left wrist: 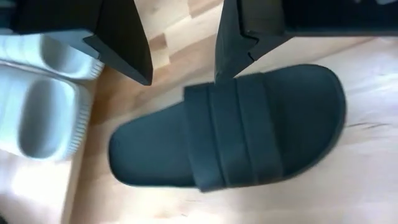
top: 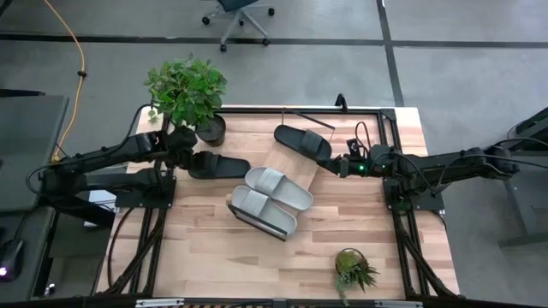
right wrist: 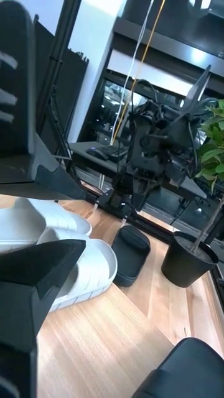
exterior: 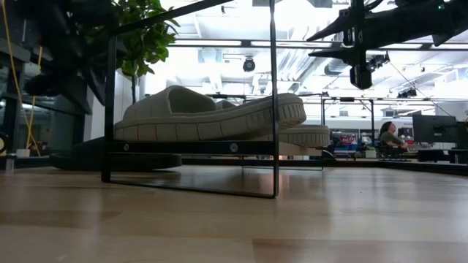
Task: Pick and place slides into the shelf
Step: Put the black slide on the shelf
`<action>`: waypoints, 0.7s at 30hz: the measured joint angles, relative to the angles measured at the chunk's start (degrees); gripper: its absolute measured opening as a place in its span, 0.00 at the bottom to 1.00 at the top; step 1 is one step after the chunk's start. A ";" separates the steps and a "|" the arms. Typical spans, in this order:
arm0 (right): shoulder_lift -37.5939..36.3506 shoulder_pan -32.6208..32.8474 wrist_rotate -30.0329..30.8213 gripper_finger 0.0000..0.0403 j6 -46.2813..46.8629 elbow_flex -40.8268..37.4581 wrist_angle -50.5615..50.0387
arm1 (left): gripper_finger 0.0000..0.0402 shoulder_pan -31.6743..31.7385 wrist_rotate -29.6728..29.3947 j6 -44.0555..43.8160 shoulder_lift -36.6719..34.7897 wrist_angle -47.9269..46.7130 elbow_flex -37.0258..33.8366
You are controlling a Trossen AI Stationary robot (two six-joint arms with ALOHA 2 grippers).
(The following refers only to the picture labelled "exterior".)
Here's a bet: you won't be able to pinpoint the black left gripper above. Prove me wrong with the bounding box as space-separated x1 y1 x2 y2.
23 67 107 115

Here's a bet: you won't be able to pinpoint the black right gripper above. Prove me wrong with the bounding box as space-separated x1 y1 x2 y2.
306 0 456 91

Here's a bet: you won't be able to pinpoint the black foam slide sandal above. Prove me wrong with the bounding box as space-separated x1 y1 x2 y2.
49 135 183 172

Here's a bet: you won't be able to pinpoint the beige foam slide sandal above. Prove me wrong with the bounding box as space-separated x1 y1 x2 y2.
113 85 308 142
215 99 331 148

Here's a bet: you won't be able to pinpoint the black metal shelf wood board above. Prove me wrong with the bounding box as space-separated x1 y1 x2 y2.
101 0 326 199

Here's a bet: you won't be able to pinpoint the green leafy indoor tree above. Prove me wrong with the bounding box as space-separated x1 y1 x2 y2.
87 0 181 127

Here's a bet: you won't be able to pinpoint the tan round object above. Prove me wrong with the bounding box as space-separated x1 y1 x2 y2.
0 131 10 157

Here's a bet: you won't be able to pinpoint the silver metal cylinder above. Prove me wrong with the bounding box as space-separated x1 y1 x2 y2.
4 153 18 173

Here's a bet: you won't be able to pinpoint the blue storage bins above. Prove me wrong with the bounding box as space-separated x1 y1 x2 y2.
331 137 366 159

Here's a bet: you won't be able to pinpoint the person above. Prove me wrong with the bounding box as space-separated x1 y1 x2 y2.
378 121 411 154

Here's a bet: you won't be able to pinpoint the black office chair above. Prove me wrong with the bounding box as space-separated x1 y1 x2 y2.
376 144 407 161

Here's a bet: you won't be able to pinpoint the large black monitor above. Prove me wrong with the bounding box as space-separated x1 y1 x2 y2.
412 114 458 144

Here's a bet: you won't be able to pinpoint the black desk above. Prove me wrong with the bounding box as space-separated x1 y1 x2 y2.
416 148 468 164

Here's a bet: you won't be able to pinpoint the black computer monitor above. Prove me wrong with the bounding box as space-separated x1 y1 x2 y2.
455 120 468 150

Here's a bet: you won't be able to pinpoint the yellow cord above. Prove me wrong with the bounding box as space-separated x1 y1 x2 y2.
1 0 42 157
25 45 44 149

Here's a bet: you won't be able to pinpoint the black overhead light rail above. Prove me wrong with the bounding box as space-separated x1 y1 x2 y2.
167 38 468 51

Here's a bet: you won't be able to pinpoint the black ceiling dome camera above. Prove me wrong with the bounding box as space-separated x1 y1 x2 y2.
242 56 257 73

